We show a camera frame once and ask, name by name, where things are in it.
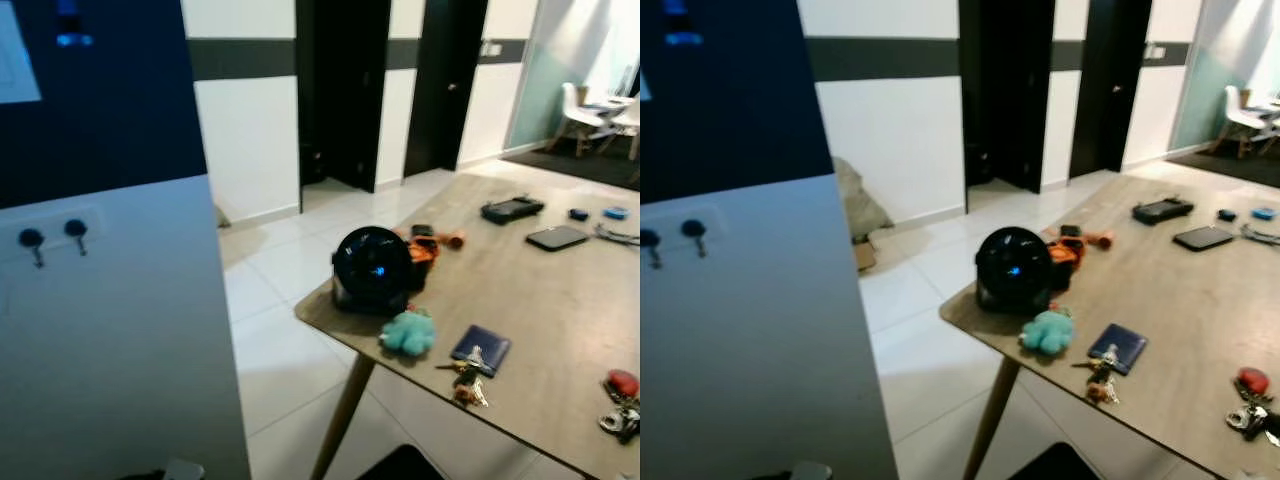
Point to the wooden table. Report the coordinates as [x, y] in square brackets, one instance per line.
[1190, 300]
[560, 300]

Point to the brass key bunch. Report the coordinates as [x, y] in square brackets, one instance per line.
[1103, 380]
[468, 380]

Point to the white chair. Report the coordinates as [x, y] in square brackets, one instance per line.
[628, 118]
[1245, 110]
[575, 108]

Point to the dark wooden door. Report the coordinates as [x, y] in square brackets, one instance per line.
[340, 90]
[1110, 80]
[1005, 90]
[448, 80]

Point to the black flat case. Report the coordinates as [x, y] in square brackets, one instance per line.
[1203, 238]
[557, 238]

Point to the small dark blue object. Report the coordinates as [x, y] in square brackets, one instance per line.
[1227, 214]
[579, 214]

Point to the grey bag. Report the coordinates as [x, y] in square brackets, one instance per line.
[860, 205]

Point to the red fob key bunch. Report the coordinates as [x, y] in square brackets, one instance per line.
[1252, 382]
[622, 385]

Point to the black round desk fan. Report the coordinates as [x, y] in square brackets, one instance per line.
[372, 268]
[1013, 268]

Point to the white hook rail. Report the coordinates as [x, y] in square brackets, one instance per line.
[55, 218]
[670, 216]

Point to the small cardboard box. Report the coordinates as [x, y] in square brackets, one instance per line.
[865, 255]

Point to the black metal key hook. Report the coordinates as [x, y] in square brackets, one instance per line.
[31, 238]
[693, 228]
[75, 228]
[650, 238]

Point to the teal plush toy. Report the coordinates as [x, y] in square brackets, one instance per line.
[408, 333]
[1047, 332]

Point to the dark blue wallet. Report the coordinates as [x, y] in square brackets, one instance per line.
[1125, 343]
[490, 345]

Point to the black floor mat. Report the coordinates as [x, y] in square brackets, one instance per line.
[1052, 464]
[400, 465]

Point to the black rectangular box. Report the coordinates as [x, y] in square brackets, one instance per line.
[512, 210]
[1163, 210]

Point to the orange and black tool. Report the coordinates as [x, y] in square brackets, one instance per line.
[1072, 248]
[428, 248]

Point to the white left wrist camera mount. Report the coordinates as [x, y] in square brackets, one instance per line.
[185, 470]
[810, 471]

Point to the white light switch plate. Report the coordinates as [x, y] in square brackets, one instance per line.
[18, 55]

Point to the small light blue object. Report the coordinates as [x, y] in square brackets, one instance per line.
[616, 213]
[1264, 213]

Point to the dark floor rug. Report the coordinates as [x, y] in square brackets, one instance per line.
[1230, 166]
[580, 168]

